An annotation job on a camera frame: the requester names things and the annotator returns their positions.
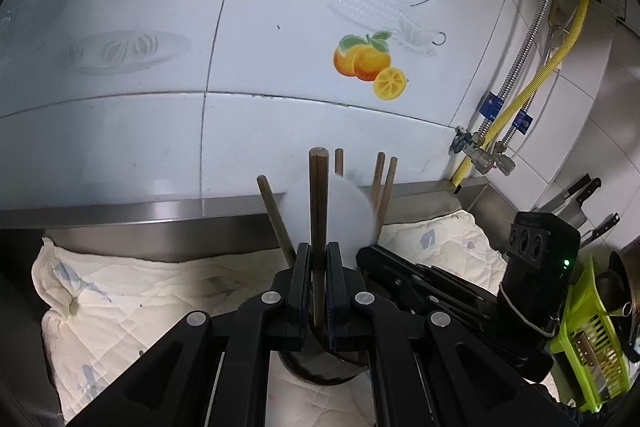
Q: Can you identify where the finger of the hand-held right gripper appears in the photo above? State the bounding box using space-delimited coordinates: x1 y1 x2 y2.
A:
356 244 503 325
425 302 531 370

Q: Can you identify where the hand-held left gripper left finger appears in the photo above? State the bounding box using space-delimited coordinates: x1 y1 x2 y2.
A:
65 242 314 427

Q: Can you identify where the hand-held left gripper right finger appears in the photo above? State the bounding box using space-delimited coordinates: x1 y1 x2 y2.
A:
325 242 587 427

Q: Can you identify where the black cylindrical utensil holder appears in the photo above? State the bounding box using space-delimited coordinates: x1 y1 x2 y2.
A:
276 327 370 387

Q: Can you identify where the white plastic rice paddle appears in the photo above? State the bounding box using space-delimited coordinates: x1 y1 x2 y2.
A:
281 176 376 260

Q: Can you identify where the bunch of brown wooden chopsticks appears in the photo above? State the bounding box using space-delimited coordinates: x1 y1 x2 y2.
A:
256 148 399 269

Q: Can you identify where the dark metal pot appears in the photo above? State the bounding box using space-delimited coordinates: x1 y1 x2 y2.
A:
594 248 640 358

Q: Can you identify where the green plastic basket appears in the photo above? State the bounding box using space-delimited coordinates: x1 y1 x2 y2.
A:
549 253 640 414

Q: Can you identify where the metal angle valve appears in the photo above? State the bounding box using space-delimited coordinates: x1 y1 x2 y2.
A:
490 141 517 178
449 125 490 175

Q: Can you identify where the white quilted printed cloth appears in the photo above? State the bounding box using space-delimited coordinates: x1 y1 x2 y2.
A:
31 208 507 427

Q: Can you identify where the slim knife black handle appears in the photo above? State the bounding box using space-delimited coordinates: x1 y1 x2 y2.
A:
580 212 622 249

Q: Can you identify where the blue hose tag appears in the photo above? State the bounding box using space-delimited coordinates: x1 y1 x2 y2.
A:
510 110 534 134
477 92 502 118

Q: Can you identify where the braided metal water hose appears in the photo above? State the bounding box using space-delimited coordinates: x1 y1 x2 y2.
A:
497 34 557 152
477 0 565 148

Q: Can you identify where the yellow corrugated gas hose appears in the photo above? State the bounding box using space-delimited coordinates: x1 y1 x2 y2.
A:
451 0 590 196

